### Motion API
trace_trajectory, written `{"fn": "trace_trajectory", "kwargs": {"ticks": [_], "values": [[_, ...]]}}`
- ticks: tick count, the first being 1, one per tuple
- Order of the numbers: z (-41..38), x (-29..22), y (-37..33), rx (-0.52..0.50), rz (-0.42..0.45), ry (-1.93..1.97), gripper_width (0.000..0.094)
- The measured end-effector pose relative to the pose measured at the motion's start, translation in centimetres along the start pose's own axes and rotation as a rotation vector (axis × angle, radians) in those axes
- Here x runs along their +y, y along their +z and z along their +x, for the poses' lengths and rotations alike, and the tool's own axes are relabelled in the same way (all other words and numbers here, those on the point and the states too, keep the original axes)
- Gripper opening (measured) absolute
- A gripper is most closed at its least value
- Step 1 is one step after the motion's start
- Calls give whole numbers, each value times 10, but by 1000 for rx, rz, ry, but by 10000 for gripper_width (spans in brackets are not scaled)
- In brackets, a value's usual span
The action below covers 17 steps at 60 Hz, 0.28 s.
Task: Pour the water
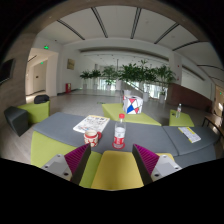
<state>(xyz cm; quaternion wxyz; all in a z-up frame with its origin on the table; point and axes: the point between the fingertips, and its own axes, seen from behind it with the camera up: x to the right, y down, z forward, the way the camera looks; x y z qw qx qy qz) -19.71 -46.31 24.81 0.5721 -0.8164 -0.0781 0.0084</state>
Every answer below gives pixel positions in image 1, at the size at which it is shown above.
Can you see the large green block table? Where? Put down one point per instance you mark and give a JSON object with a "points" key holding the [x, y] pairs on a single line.
{"points": [[113, 113]]}

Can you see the framed wall picture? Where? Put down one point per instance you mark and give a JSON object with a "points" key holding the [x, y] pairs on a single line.
{"points": [[70, 64]]}

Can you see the brown wooden counter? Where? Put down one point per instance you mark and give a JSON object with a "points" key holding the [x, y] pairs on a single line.
{"points": [[190, 97]]}

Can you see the red fire equipment box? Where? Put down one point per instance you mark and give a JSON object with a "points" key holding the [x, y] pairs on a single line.
{"points": [[68, 88]]}

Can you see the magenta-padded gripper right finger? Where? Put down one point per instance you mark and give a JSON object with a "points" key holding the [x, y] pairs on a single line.
{"points": [[159, 166]]}

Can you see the small clear plastic bottle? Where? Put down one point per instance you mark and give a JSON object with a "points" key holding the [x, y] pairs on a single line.
{"points": [[179, 111]]}

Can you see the black bag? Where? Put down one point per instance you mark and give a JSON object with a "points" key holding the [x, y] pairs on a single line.
{"points": [[41, 99]]}

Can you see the black wall screen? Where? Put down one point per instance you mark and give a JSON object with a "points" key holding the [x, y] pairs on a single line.
{"points": [[6, 70]]}

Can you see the white red blue patterned cube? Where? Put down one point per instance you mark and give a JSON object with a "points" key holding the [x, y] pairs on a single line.
{"points": [[132, 105]]}

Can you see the row of green potted plants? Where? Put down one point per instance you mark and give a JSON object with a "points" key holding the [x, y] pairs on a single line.
{"points": [[133, 73]]}

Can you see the yellow and white booklet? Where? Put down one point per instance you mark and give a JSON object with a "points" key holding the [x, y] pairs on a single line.
{"points": [[189, 134]]}

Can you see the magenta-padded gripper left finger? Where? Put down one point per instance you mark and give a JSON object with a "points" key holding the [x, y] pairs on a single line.
{"points": [[62, 166]]}

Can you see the small green block table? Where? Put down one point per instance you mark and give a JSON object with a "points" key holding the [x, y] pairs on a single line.
{"points": [[183, 120]]}

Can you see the clear red-capped water bottle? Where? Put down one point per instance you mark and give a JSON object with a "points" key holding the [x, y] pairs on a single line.
{"points": [[119, 133]]}

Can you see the wooden bench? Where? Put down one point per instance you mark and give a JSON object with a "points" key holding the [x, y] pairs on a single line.
{"points": [[213, 121]]}

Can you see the colourful printed magazine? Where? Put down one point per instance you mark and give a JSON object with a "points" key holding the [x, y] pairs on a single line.
{"points": [[91, 124]]}

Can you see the green upholstered ottoman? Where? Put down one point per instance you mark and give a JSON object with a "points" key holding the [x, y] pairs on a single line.
{"points": [[35, 112]]}

